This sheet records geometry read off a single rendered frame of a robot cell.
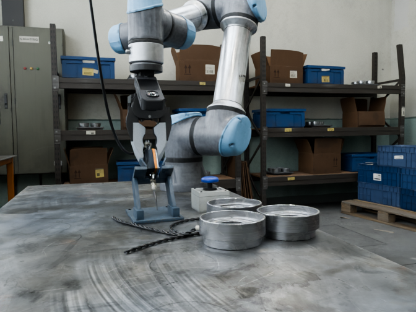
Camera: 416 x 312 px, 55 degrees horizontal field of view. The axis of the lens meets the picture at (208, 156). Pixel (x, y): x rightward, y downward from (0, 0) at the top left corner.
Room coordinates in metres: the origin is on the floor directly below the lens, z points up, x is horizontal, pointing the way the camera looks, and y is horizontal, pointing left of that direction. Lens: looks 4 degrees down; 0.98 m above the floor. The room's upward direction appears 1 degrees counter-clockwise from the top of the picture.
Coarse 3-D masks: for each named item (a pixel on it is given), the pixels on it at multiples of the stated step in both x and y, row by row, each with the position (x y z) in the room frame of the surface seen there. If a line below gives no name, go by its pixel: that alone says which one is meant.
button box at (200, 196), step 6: (192, 192) 0.90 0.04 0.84; (198, 192) 0.85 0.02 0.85; (204, 192) 0.85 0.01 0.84; (210, 192) 0.85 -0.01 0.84; (216, 192) 0.86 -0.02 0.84; (222, 192) 0.86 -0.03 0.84; (228, 192) 0.86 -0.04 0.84; (192, 198) 0.91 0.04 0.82; (198, 198) 0.85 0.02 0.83; (204, 198) 0.85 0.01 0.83; (210, 198) 0.85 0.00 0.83; (216, 198) 0.86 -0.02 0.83; (192, 204) 0.91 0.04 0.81; (198, 204) 0.85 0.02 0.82; (204, 204) 0.85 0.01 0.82; (198, 210) 0.85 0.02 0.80; (204, 210) 0.85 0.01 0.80
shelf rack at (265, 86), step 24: (264, 48) 4.38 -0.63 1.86; (264, 72) 4.38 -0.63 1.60; (264, 96) 4.38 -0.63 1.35; (288, 96) 5.01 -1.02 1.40; (312, 96) 5.11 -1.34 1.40; (336, 96) 5.20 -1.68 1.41; (360, 96) 5.30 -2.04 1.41; (264, 120) 4.38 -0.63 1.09; (264, 144) 4.38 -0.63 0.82; (264, 168) 4.38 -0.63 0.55; (264, 192) 4.39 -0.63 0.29
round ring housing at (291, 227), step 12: (288, 204) 0.72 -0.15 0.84; (276, 216) 0.62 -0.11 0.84; (288, 216) 0.62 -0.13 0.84; (300, 216) 0.62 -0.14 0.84; (312, 216) 0.63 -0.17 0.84; (276, 228) 0.62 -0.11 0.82; (288, 228) 0.62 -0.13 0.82; (300, 228) 0.62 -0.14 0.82; (312, 228) 0.63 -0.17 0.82; (288, 240) 0.62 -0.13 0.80; (300, 240) 0.62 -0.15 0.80
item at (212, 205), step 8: (216, 200) 0.78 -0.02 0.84; (224, 200) 0.79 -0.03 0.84; (232, 200) 0.80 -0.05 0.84; (240, 200) 0.79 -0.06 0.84; (248, 200) 0.79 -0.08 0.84; (256, 200) 0.77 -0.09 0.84; (208, 208) 0.73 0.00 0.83; (216, 208) 0.71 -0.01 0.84; (224, 208) 0.70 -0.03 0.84; (232, 208) 0.70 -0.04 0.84; (240, 208) 0.70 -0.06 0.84; (248, 208) 0.70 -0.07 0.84; (256, 208) 0.71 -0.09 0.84
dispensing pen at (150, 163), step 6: (144, 144) 0.87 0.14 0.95; (150, 144) 0.87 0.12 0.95; (144, 150) 0.84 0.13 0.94; (150, 150) 0.84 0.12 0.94; (144, 156) 0.84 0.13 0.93; (150, 156) 0.83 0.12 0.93; (150, 162) 0.82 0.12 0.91; (150, 168) 0.81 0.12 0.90; (150, 174) 0.82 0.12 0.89; (150, 180) 0.82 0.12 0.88; (156, 186) 0.81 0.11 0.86; (156, 198) 0.80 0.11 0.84; (156, 204) 0.79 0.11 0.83
